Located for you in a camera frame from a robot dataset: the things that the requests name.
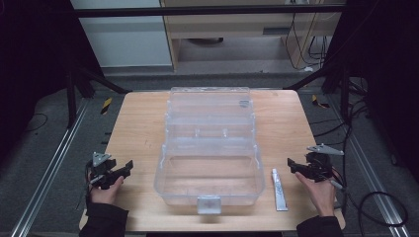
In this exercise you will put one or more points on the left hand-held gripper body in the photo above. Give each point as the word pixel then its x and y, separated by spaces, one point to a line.
pixel 100 171

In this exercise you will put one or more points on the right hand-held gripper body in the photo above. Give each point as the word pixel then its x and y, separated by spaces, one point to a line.
pixel 319 164

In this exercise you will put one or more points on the white ointment tube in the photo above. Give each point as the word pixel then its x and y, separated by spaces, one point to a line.
pixel 278 191

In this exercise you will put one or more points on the clear plastic storage box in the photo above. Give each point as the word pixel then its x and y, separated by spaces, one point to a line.
pixel 209 154

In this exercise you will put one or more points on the person's left hand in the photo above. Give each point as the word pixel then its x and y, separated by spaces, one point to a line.
pixel 105 194

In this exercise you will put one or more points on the person's right hand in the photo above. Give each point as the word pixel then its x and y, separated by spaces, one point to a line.
pixel 318 197

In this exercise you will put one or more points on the yellow black tape strip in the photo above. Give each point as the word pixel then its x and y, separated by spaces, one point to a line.
pixel 318 103
pixel 106 106

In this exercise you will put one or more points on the black metal stand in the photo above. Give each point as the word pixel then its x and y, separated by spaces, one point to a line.
pixel 71 98
pixel 344 95

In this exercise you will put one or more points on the black curtain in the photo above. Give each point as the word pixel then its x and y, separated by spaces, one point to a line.
pixel 388 82
pixel 29 65

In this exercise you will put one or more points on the white cabinet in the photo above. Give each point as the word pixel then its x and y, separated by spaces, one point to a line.
pixel 125 39

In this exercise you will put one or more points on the light wooden desk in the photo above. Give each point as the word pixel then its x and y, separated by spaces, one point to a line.
pixel 237 28

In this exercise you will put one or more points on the aluminium floor rail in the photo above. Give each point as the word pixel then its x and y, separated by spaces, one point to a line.
pixel 52 164
pixel 372 184

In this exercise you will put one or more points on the black horizontal frame bar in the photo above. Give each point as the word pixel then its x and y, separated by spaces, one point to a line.
pixel 197 11

